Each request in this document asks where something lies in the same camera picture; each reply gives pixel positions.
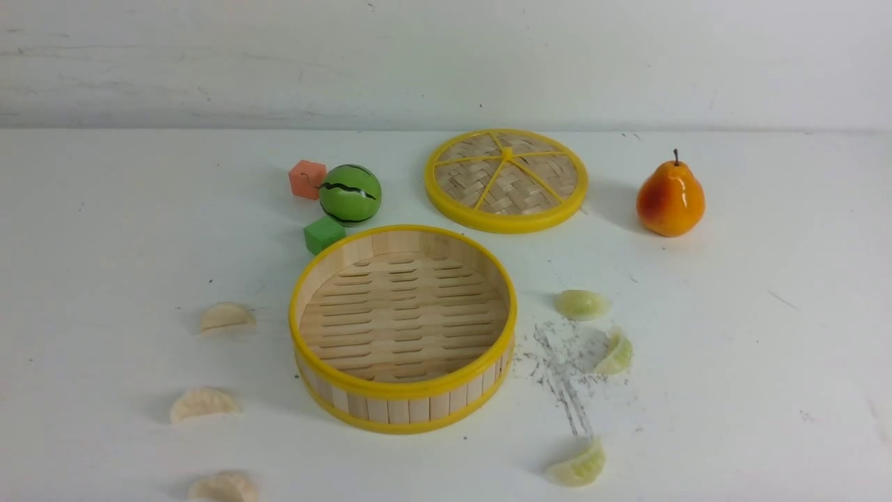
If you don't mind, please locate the green wooden cube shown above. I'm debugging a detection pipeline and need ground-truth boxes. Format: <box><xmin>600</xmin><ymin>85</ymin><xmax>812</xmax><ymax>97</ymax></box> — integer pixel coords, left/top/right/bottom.
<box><xmin>303</xmin><ymin>215</ymin><xmax>346</xmax><ymax>255</ymax></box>

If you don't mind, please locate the orange wooden cube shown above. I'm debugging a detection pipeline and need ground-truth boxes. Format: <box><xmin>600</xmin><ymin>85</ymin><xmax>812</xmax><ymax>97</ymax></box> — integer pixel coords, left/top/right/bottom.
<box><xmin>288</xmin><ymin>160</ymin><xmax>328</xmax><ymax>201</ymax></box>

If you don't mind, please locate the green toy watermelon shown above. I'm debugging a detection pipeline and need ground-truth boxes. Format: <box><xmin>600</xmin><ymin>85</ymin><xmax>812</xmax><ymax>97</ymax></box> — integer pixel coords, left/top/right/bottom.
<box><xmin>318</xmin><ymin>163</ymin><xmax>383</xmax><ymax>227</ymax></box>

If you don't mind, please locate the orange toy pear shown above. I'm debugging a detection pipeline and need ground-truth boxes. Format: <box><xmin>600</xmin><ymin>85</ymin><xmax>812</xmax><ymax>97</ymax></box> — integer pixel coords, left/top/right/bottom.
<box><xmin>636</xmin><ymin>149</ymin><xmax>705</xmax><ymax>238</ymax></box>

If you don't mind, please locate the woven bamboo steamer lid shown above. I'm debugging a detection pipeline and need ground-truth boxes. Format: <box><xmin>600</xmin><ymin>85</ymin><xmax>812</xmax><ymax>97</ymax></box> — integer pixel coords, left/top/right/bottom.
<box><xmin>424</xmin><ymin>128</ymin><xmax>589</xmax><ymax>234</ymax></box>

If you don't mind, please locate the white dumpling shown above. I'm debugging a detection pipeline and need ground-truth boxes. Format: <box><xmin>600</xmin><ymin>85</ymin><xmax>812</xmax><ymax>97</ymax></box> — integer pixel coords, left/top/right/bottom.
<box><xmin>199</xmin><ymin>302</ymin><xmax>257</xmax><ymax>335</ymax></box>
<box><xmin>169</xmin><ymin>387</ymin><xmax>242</xmax><ymax>425</ymax></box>
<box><xmin>187</xmin><ymin>471</ymin><xmax>259</xmax><ymax>502</ymax></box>

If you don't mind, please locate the bamboo steamer tray yellow rim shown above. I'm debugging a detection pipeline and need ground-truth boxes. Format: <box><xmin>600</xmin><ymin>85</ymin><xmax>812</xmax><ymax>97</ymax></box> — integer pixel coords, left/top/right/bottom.
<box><xmin>288</xmin><ymin>225</ymin><xmax>518</xmax><ymax>434</ymax></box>

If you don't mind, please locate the green dumpling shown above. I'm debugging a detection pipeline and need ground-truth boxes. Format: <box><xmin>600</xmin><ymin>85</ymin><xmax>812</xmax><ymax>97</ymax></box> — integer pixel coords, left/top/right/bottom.
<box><xmin>593</xmin><ymin>326</ymin><xmax>634</xmax><ymax>376</ymax></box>
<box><xmin>554</xmin><ymin>289</ymin><xmax>612</xmax><ymax>321</ymax></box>
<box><xmin>544</xmin><ymin>436</ymin><xmax>606</xmax><ymax>488</ymax></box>

